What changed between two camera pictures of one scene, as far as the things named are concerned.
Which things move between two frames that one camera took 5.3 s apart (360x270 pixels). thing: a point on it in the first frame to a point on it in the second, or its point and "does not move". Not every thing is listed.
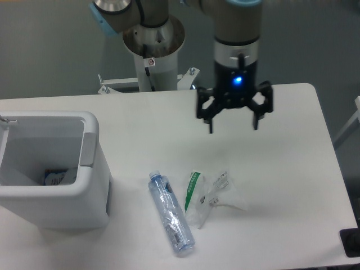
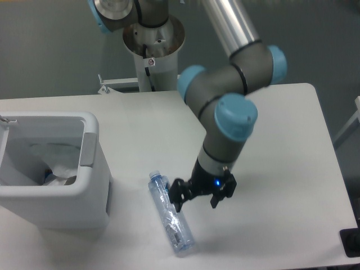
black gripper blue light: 234,86 to 206,183
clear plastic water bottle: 170,211 does not move
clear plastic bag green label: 204,193 to 62,158
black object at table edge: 350,238 does not move
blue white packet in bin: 54,176 does not move
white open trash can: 50,176 does not move
